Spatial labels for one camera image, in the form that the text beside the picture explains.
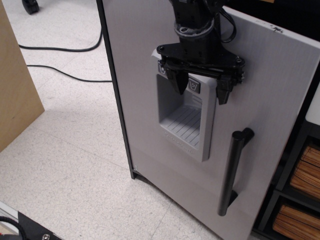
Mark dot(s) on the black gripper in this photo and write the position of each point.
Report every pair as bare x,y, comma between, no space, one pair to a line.
206,57

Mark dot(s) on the grey toy fridge door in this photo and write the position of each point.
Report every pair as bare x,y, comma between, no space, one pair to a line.
180,142

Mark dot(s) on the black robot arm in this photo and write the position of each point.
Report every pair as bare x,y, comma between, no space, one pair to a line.
195,19

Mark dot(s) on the dark grey fridge cabinet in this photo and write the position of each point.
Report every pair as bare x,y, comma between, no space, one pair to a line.
101,6

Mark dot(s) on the dark grey shelf unit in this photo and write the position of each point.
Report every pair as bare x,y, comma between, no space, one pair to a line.
280,192

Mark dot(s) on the upper wicker basket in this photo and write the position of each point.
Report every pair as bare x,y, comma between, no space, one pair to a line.
306,175

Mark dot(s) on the wicker basket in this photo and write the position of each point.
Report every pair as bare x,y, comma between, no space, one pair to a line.
306,175
296,224

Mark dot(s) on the lower wicker basket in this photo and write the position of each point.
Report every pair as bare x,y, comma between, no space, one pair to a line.
296,224

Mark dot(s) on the brown wooden board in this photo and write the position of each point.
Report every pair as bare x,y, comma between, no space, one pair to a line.
20,104

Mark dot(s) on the black caster wheel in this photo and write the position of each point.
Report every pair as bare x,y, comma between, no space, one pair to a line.
30,6

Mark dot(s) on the black door handle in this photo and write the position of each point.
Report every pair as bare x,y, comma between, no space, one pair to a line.
239,140

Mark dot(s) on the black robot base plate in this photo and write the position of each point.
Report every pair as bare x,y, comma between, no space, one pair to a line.
27,228

